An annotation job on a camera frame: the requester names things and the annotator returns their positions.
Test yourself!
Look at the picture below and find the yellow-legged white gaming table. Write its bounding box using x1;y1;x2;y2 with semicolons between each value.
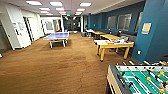
93;38;136;63

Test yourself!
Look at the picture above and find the rectangular ceiling light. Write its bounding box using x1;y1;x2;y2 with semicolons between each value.
75;8;87;13
54;7;67;12
25;0;44;7
49;1;64;7
38;7;51;12
79;2;93;8

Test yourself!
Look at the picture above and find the long yellow wooden table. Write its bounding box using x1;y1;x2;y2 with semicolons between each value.
99;33;123;43
91;30;111;40

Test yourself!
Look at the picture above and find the foosball table with green field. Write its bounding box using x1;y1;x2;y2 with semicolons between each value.
105;59;168;94

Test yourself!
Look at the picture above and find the blue ping pong table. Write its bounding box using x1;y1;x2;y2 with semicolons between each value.
42;31;71;50

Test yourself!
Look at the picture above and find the interior glass window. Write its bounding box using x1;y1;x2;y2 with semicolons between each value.
134;11;144;33
106;15;118;30
117;13;133;32

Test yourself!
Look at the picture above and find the grey trash can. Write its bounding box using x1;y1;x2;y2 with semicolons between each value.
80;31;87;38

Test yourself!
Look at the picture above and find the white double door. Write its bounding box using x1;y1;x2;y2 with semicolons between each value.
23;15;42;43

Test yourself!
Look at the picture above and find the small white table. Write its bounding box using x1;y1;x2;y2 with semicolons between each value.
85;29;95;38

